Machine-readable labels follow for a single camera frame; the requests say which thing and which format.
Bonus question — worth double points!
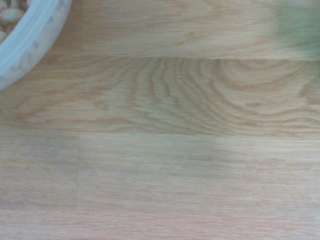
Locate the green round container lid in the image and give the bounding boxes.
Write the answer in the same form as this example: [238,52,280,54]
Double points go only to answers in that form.
[271,0,320,61]

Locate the clear round food container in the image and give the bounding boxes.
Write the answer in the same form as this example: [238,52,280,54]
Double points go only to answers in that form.
[0,0,74,91]

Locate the cereal rings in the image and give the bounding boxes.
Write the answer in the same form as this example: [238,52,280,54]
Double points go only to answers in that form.
[0,0,31,44]

